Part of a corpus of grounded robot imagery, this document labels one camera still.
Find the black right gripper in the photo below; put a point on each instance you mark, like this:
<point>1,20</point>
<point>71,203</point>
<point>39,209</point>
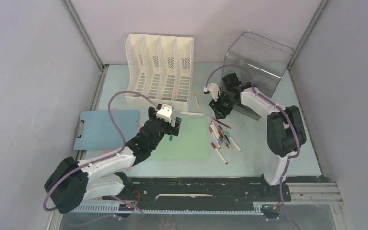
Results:
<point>220,112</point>

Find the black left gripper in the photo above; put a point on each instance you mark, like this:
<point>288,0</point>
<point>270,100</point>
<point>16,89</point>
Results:
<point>171,130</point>

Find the dark red pen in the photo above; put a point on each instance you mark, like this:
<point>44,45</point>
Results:
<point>227,126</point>

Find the green capped white marker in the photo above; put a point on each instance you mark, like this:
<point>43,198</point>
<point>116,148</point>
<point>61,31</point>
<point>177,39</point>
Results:
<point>233,142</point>

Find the transparent grey drawer box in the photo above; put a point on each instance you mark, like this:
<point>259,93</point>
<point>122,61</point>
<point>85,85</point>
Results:
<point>265,59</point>

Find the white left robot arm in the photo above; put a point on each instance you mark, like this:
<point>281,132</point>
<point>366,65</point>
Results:
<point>73,182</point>

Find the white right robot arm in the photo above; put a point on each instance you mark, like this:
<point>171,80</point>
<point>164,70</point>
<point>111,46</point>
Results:
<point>285,133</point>

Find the pink paper sheet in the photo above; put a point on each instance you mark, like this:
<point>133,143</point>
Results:
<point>128,146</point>

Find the brown capped white marker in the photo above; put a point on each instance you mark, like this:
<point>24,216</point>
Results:
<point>214,137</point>

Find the yellow capped pen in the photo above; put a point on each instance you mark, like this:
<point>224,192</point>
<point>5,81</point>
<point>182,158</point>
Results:
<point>197,101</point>

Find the red capped white marker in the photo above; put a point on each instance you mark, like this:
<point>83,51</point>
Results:
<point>219,153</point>

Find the white marker pen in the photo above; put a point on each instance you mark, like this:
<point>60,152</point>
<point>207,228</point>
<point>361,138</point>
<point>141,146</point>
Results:
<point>191,113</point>

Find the green clipboard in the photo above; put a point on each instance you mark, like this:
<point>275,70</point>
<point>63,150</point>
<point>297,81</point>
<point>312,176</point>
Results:
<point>191,143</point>

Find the blue clipboard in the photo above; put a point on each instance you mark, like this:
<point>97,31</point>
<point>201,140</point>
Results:
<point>97,132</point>

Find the white file organizer rack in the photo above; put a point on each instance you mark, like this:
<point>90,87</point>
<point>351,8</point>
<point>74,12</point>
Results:
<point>161,68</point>

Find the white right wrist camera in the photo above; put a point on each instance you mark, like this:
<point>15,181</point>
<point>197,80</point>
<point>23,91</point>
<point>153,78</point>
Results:
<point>214,90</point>

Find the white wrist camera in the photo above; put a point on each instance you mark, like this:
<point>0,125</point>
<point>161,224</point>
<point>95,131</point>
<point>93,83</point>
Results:
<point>214,90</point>
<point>165,113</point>

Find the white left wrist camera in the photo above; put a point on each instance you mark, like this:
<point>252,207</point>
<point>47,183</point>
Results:
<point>165,113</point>

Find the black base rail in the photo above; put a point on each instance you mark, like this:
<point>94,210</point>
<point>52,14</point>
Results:
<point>203,194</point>

